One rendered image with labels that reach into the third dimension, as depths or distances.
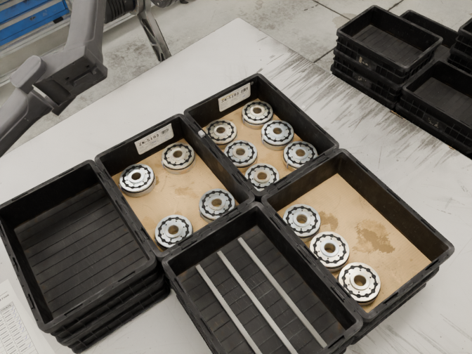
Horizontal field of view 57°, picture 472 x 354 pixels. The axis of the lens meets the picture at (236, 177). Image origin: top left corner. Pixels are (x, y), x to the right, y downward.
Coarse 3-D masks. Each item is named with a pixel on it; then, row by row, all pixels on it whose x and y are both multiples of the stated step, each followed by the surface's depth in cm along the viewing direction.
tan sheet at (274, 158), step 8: (232, 112) 147; (240, 112) 147; (232, 120) 145; (240, 120) 145; (240, 128) 143; (248, 128) 143; (240, 136) 141; (248, 136) 141; (256, 136) 140; (296, 136) 140; (256, 144) 139; (264, 152) 136; (272, 152) 136; (280, 152) 136; (264, 160) 135; (272, 160) 135; (280, 160) 134; (280, 168) 133; (280, 176) 131
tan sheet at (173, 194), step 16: (144, 160) 137; (160, 160) 137; (112, 176) 134; (160, 176) 133; (176, 176) 133; (192, 176) 132; (208, 176) 132; (160, 192) 129; (176, 192) 129; (192, 192) 129; (144, 208) 127; (160, 208) 126; (176, 208) 126; (192, 208) 126; (144, 224) 123; (192, 224) 123
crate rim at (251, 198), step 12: (168, 120) 133; (144, 132) 130; (192, 132) 130; (120, 144) 128; (204, 144) 127; (96, 156) 126; (216, 156) 126; (228, 168) 121; (108, 180) 121; (240, 180) 119; (120, 192) 118; (240, 204) 114; (132, 216) 113; (228, 216) 112; (144, 228) 111; (204, 228) 110; (156, 252) 107; (168, 252) 107
